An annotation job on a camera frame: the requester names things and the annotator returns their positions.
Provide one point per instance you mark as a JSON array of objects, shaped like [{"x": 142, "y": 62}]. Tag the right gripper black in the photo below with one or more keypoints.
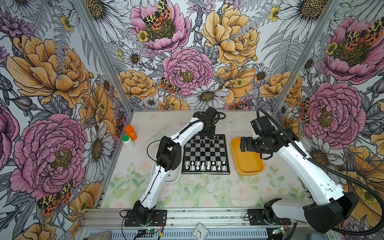
[{"x": 249, "y": 147}]

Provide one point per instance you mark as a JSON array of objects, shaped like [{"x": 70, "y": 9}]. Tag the white plastic tray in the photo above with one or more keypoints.
[{"x": 174, "y": 177}]

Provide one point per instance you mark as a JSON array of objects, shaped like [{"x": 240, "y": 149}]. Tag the yellow plastic tray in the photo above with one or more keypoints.
[{"x": 246, "y": 163}]

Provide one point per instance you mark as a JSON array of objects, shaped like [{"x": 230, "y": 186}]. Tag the white bottle green cap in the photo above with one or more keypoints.
[{"x": 128, "y": 142}]

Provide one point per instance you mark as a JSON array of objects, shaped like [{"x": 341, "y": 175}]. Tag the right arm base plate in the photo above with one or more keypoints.
[{"x": 264, "y": 217}]

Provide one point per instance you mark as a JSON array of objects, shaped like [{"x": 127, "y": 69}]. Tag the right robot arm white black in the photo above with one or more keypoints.
[{"x": 331, "y": 205}]

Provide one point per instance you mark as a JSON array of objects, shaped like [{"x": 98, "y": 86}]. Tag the small white clock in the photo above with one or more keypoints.
[{"x": 200, "y": 232}]

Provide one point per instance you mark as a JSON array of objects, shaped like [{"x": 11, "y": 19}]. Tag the aluminium frame rail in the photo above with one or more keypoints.
[{"x": 177, "y": 218}]

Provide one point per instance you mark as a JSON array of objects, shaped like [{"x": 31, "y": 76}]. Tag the black white chess board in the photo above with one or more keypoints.
[{"x": 206, "y": 155}]

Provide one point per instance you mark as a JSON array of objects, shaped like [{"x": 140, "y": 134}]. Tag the orange bottle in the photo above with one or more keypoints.
[{"x": 131, "y": 132}]

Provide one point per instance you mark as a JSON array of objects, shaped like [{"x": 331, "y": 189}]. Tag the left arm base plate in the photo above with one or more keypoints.
[{"x": 155, "y": 218}]

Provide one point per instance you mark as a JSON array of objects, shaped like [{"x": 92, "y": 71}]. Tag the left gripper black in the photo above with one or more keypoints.
[{"x": 211, "y": 133}]

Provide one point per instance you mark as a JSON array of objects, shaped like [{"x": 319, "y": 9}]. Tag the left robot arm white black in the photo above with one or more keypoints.
[{"x": 195, "y": 126}]

